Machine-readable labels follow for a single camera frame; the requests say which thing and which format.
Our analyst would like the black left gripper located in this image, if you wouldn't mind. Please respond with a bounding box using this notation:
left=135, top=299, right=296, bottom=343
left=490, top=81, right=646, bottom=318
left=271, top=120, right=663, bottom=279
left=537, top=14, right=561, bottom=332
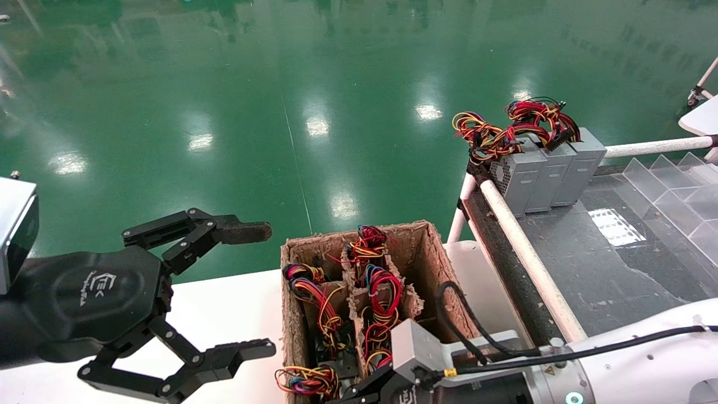
left=0, top=208, right=277, bottom=404

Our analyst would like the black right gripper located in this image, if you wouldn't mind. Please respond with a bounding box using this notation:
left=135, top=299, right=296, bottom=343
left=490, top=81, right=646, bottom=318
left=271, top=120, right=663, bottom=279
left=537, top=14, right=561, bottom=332
left=328, top=370, right=537, bottom=404

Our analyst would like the brown cardboard divider box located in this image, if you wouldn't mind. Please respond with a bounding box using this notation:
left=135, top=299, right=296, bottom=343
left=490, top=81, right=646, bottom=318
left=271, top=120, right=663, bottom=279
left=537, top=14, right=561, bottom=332
left=279, top=220, right=505, bottom=404

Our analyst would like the white slanted leg pipe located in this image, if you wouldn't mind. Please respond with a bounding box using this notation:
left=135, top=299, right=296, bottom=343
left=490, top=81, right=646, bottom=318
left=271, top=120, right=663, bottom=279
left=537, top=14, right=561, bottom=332
left=447, top=173, right=477, bottom=243

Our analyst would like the black pipe joint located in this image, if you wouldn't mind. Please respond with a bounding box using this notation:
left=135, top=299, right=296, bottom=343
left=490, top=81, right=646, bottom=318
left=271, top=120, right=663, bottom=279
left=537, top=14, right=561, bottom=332
left=468, top=159, right=494, bottom=186

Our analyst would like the grey power supply vented side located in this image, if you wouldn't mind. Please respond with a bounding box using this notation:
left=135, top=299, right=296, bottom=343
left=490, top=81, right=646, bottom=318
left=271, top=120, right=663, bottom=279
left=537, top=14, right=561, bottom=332
left=452, top=111, right=547, bottom=217

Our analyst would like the grey power supply plain case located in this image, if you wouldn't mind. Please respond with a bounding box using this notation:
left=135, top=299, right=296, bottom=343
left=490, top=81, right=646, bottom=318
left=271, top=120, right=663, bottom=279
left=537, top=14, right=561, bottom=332
left=538, top=98, right=608, bottom=207
left=505, top=98, right=578, bottom=213

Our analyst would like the clear acrylic divider rack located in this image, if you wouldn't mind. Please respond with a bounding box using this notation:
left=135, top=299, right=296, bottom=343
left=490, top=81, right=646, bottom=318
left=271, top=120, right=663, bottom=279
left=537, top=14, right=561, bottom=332
left=614, top=151, right=718, bottom=281

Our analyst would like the white horizontal pipe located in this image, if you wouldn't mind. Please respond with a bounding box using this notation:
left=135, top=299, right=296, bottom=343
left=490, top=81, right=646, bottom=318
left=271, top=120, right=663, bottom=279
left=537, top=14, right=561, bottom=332
left=603, top=135, right=718, bottom=159

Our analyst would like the white board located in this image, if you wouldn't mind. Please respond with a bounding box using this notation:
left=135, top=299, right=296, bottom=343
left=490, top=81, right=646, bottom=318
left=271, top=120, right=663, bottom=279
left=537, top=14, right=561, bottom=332
left=678, top=94, right=718, bottom=137

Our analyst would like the white pipe with black clamp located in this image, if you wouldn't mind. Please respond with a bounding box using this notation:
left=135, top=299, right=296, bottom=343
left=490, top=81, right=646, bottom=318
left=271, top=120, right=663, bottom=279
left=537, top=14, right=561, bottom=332
left=686, top=55, right=718, bottom=108

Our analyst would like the power supply with coloured wires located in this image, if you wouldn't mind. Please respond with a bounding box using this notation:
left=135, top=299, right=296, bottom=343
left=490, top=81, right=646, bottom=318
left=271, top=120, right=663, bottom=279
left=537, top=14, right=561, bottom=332
left=275, top=359, right=361, bottom=402
left=282, top=263, right=353, bottom=360
left=328, top=224, right=396, bottom=270
left=365, top=324, right=394, bottom=372

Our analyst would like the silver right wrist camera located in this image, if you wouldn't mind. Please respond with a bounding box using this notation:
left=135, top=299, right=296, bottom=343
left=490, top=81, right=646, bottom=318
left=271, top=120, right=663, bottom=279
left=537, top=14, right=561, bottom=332
left=391, top=319, right=523, bottom=389

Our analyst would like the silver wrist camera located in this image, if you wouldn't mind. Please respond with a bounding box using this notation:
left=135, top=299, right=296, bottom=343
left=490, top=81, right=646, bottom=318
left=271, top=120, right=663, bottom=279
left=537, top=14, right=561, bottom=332
left=391, top=319, right=523, bottom=389
left=0, top=176, right=40, bottom=296

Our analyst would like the back middle wire bundle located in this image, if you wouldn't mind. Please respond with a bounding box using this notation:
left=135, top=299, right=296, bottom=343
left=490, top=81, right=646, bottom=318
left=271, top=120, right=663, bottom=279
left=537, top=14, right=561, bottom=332
left=362, top=264, right=404, bottom=334

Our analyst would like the black looped cable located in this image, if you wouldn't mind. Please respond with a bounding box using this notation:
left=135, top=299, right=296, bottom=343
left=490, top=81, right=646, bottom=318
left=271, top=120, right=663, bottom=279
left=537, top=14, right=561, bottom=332
left=436, top=281, right=542, bottom=362

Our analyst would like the long white rail pipe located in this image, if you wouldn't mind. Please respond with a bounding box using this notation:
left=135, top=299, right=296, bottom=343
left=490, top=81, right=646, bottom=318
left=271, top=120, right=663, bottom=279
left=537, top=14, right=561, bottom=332
left=480, top=180, right=588, bottom=344

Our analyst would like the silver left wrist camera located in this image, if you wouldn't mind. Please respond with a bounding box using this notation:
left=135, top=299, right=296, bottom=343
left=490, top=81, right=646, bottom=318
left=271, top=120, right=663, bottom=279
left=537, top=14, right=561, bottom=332
left=0, top=176, right=40, bottom=296

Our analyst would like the black cable yellow tag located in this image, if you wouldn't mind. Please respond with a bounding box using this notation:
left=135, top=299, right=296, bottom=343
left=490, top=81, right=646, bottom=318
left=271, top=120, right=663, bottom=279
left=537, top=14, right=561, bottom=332
left=432, top=324, right=718, bottom=378

